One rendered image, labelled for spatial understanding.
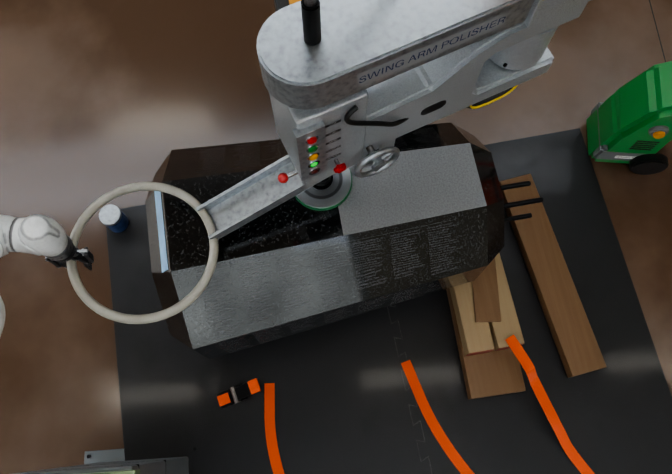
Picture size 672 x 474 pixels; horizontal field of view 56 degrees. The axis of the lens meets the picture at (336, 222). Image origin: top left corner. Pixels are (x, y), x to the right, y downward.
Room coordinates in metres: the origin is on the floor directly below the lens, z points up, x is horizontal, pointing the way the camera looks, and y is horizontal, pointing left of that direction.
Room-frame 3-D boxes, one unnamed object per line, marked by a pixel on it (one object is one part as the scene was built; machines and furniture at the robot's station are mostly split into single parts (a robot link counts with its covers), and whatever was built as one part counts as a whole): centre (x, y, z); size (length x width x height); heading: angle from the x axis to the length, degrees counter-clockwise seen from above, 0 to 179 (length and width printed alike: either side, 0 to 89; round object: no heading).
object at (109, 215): (0.96, 1.05, 0.08); 0.10 x 0.10 x 0.13
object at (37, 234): (0.55, 0.86, 1.17); 0.13 x 0.11 x 0.16; 87
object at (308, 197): (0.85, 0.05, 0.84); 0.21 x 0.21 x 0.01
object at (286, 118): (0.88, -0.02, 1.32); 0.36 x 0.22 x 0.45; 115
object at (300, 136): (0.72, 0.07, 1.37); 0.08 x 0.03 x 0.28; 115
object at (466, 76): (1.00, -0.31, 1.30); 0.74 x 0.23 x 0.49; 115
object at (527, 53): (1.13, -0.54, 1.34); 0.19 x 0.19 x 0.20
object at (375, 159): (0.79, -0.11, 1.20); 0.15 x 0.10 x 0.15; 115
